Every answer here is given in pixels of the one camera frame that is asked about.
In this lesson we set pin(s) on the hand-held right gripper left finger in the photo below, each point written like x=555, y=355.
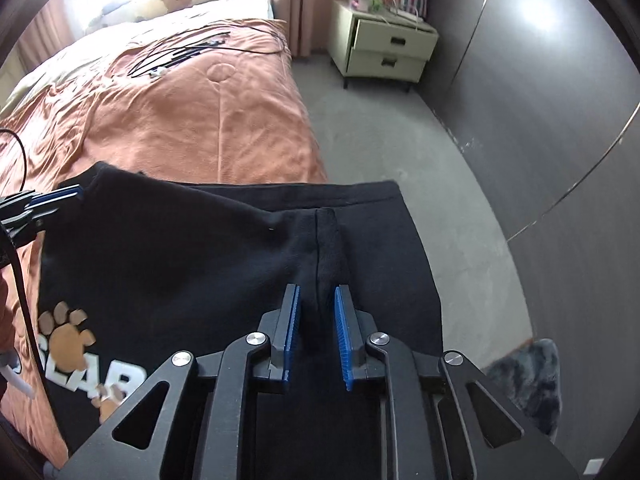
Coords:
x=292, y=335

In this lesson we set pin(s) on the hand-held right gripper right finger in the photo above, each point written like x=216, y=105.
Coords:
x=342, y=335

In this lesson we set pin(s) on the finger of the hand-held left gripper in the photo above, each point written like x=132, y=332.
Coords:
x=55, y=192
x=52, y=203

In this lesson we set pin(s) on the black paw print t-shirt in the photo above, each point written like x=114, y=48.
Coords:
x=200, y=260

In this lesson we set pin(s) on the white earphones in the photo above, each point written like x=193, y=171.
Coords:
x=157, y=72

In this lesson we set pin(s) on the pink curtain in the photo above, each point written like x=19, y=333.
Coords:
x=310, y=0
x=50, y=30

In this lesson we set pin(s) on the orange-brown blanket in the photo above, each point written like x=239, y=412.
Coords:
x=200, y=110

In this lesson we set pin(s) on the grey fluffy rug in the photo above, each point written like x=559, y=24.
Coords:
x=530, y=375

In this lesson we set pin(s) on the cream nightstand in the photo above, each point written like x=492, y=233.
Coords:
x=390, y=45

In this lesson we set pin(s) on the white power strip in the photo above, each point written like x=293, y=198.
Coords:
x=406, y=13

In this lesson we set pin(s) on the black frame bracket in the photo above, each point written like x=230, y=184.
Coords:
x=200, y=50

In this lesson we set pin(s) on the white wall socket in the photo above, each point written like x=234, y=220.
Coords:
x=595, y=466

